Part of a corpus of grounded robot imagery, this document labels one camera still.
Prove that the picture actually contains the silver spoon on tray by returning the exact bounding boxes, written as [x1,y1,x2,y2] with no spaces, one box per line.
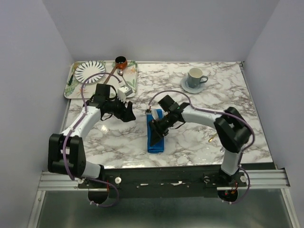
[117,69,132,89]

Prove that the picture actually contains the dark green handled utensil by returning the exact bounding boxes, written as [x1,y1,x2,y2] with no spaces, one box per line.
[67,70,74,86]

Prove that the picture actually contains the aluminium frame rail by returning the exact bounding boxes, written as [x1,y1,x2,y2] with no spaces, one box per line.
[38,167,290,191]

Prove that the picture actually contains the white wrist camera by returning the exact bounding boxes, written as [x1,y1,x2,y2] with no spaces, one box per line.
[117,86,133,103]
[145,108,160,120]

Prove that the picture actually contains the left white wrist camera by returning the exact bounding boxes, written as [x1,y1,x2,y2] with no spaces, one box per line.
[117,86,133,103]

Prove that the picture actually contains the grey blue saucer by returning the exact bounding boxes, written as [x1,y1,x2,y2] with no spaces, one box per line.
[180,77,205,94]

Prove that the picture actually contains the brown ceramic pot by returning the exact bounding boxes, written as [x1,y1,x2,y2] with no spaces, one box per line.
[115,56,128,70]

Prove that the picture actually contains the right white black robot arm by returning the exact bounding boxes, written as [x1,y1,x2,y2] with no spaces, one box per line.
[148,95,255,186]

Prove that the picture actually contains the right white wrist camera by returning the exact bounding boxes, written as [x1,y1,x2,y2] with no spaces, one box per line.
[145,108,160,120]

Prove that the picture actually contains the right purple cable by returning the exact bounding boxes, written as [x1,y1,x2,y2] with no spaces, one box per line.
[147,89,256,205]

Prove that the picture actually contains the wooden handled knife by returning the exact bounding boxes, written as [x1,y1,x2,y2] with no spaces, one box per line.
[104,65,116,84]

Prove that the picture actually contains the floral serving tray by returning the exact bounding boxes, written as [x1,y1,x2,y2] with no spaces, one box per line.
[64,60,138,99]

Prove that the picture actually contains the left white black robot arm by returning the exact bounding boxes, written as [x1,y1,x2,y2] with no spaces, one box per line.
[47,84,136,188]

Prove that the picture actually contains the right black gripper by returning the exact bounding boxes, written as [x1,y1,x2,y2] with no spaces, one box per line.
[148,112,175,146]

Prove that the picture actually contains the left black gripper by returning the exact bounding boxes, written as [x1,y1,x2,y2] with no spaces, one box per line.
[105,93,136,122]

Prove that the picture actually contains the grey blue mug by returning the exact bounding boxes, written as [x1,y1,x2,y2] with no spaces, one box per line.
[187,67,209,88]

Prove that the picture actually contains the striped white blue plate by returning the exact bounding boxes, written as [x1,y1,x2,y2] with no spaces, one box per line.
[74,60,106,84]

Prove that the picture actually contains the blue satin napkin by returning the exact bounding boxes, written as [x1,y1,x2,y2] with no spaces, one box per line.
[145,109,164,154]

